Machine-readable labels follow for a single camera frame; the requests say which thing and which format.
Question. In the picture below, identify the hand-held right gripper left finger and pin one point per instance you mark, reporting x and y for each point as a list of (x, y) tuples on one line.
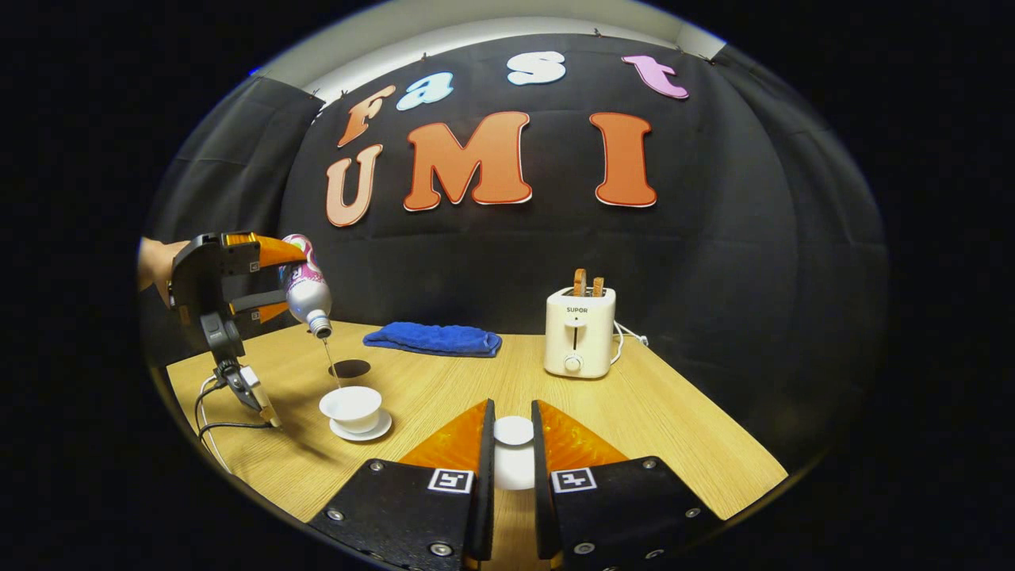
[(485, 476)]

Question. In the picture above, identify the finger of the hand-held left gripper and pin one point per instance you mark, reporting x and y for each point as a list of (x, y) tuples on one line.
[(277, 250), (258, 301)]

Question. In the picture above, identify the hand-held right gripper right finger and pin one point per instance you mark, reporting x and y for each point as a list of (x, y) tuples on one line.
[(541, 492)]

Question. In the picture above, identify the silver water bottle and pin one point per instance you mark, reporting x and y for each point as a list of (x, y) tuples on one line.
[(308, 293)]

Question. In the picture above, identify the dark brown round coaster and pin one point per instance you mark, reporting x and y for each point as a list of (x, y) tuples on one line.
[(350, 369)]

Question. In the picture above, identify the white saucer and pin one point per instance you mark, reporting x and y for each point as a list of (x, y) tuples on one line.
[(379, 428)]

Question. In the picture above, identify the blue folded towel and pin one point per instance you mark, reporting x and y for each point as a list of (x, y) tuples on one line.
[(432, 339)]

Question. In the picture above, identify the white toaster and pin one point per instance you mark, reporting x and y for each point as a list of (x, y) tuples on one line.
[(579, 341)]

